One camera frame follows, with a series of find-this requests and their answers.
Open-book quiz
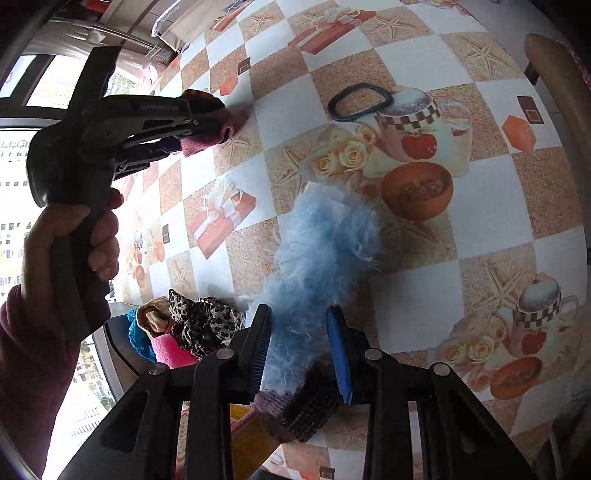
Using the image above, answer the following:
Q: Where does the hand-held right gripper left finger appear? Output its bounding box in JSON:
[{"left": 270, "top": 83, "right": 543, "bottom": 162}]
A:
[{"left": 58, "top": 304, "right": 278, "bottom": 480}]

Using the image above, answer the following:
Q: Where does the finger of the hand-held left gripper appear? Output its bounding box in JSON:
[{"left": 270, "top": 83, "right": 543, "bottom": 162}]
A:
[
  {"left": 115, "top": 131, "right": 195, "bottom": 180},
  {"left": 182, "top": 93, "right": 230, "bottom": 126}
]

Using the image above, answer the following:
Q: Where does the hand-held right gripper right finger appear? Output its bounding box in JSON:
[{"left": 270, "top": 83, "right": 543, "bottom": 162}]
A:
[{"left": 325, "top": 305, "right": 539, "bottom": 480}]

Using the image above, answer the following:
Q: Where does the fluffy light blue sock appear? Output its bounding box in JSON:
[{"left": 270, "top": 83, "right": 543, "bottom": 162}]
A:
[{"left": 242, "top": 185, "right": 384, "bottom": 398}]

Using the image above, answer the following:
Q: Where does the pink fluffy scrunchie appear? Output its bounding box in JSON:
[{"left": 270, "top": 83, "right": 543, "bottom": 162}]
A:
[{"left": 152, "top": 332, "right": 195, "bottom": 370}]

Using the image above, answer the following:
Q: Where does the person's left forearm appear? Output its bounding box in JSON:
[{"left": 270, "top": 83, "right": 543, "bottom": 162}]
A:
[{"left": 0, "top": 281, "right": 114, "bottom": 480}]

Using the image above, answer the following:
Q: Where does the person's left hand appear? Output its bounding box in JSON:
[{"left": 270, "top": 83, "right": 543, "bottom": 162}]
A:
[{"left": 22, "top": 187, "right": 125, "bottom": 298}]

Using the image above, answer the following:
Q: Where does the window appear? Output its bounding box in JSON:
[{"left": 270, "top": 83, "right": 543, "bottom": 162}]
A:
[{"left": 0, "top": 52, "right": 139, "bottom": 416}]

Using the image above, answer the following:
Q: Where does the leopard print scrunchie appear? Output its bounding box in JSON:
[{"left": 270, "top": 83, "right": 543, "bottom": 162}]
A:
[{"left": 168, "top": 288, "right": 243, "bottom": 361}]

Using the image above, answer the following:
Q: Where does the dark knitted scrunchie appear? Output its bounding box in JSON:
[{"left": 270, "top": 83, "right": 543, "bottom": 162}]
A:
[{"left": 254, "top": 360, "right": 340, "bottom": 444}]

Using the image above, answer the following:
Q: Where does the white curtain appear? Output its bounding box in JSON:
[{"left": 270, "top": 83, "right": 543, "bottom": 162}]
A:
[{"left": 152, "top": 0, "right": 241, "bottom": 52}]

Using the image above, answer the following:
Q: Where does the tan scrunchie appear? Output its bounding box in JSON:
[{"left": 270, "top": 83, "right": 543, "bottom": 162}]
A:
[{"left": 137, "top": 298, "right": 174, "bottom": 333}]

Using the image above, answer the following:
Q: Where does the teal scrunchie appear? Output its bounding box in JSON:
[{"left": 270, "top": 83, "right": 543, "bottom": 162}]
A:
[{"left": 127, "top": 307, "right": 158, "bottom": 365}]

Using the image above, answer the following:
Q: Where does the black oval hair band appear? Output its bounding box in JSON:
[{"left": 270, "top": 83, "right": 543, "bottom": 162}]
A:
[{"left": 328, "top": 83, "right": 394, "bottom": 123}]

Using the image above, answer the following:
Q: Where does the printed checkered tablecloth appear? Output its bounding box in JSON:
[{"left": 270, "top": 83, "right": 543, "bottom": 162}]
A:
[{"left": 111, "top": 0, "right": 591, "bottom": 480}]

